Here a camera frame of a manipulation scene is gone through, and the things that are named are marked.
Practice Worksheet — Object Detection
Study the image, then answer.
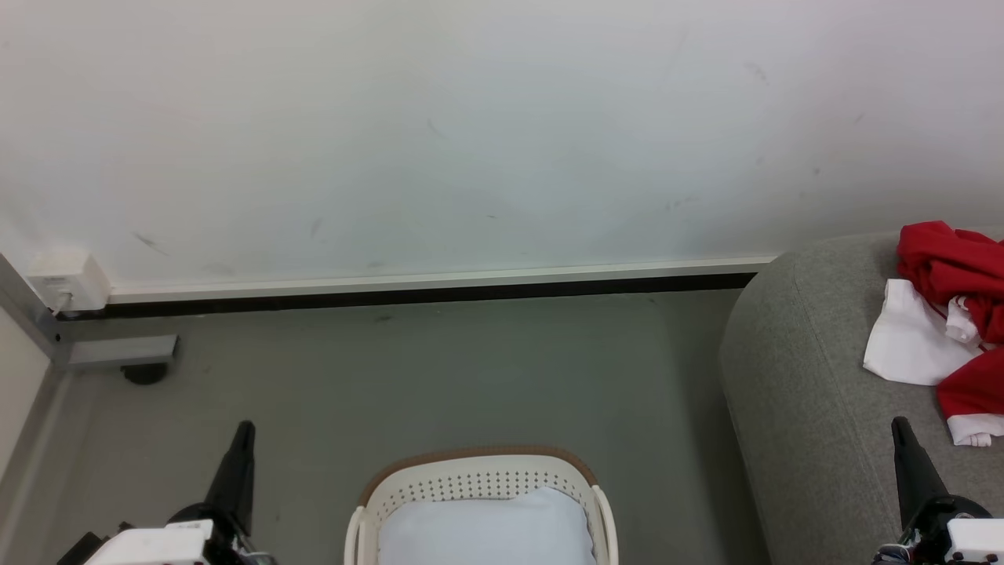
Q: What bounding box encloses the light blue clothing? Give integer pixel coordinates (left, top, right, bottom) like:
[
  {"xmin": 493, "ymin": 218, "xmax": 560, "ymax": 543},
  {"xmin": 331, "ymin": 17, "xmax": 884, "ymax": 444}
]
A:
[{"xmin": 378, "ymin": 486, "xmax": 598, "ymax": 565}]

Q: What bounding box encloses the grey fabric sofa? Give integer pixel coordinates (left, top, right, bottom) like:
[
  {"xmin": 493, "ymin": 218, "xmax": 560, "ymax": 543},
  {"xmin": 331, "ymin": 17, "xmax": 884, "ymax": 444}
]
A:
[{"xmin": 717, "ymin": 227, "xmax": 1004, "ymax": 565}]

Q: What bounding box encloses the grey metal frame post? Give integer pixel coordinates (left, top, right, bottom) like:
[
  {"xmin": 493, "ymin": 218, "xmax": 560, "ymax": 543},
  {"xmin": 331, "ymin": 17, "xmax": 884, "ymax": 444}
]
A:
[{"xmin": 0, "ymin": 253, "xmax": 180, "ymax": 374}]

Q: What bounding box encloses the white wall socket box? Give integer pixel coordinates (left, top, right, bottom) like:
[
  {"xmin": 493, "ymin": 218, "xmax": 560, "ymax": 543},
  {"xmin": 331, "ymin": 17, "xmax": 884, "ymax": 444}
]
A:
[{"xmin": 27, "ymin": 250, "xmax": 112, "ymax": 315}]

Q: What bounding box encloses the white and black baseboard strip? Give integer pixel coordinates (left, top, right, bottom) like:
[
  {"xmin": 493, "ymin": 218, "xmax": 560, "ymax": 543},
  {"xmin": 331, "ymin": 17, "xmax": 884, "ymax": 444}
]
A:
[{"xmin": 58, "ymin": 254, "xmax": 779, "ymax": 320}]

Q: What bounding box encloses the red and white garment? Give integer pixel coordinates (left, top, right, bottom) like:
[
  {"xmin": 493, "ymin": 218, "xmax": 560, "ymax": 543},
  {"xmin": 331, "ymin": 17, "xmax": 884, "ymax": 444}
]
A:
[{"xmin": 862, "ymin": 221, "xmax": 1004, "ymax": 448}]

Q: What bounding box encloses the white plastic laundry basket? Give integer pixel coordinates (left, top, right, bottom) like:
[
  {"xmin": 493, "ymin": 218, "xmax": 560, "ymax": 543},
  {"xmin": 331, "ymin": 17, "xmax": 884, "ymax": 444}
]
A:
[{"xmin": 343, "ymin": 445, "xmax": 620, "ymax": 565}]

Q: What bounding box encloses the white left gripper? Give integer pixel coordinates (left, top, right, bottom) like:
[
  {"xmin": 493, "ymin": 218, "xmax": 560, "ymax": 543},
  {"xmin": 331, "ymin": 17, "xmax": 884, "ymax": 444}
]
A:
[{"xmin": 82, "ymin": 420, "xmax": 257, "ymax": 565}]

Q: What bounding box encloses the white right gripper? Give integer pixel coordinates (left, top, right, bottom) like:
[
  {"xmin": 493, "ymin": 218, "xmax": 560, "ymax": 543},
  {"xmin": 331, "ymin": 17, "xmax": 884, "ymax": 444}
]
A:
[{"xmin": 890, "ymin": 416, "xmax": 1004, "ymax": 565}]

